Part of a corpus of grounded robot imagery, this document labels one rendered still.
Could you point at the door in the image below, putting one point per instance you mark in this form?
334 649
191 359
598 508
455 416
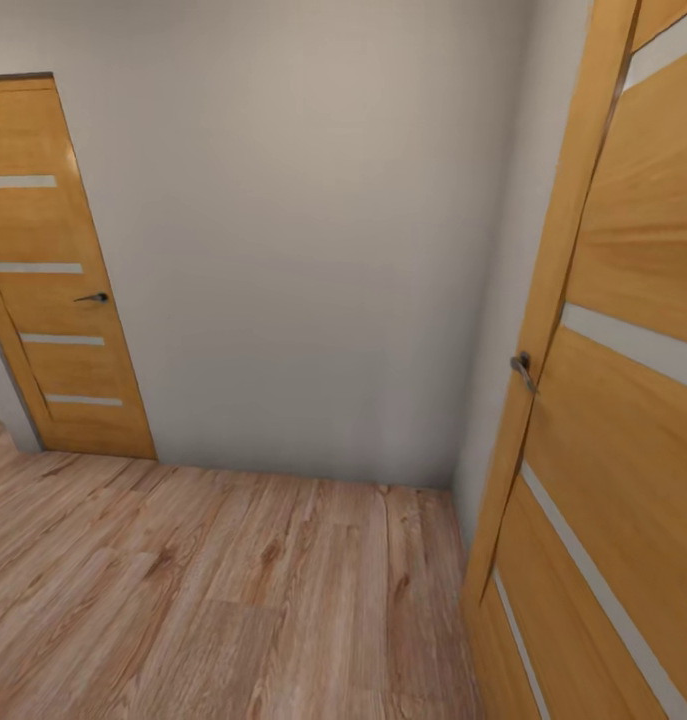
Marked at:
59 326
575 596

